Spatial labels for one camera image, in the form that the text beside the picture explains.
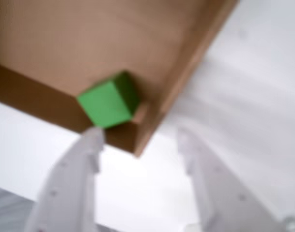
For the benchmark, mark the brown cardboard box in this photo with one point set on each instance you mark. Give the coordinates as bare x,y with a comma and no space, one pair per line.
89,36

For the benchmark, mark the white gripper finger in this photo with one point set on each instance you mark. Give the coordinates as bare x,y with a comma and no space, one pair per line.
70,193
222,198

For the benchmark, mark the green cube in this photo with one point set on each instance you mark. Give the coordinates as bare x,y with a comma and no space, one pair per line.
106,104

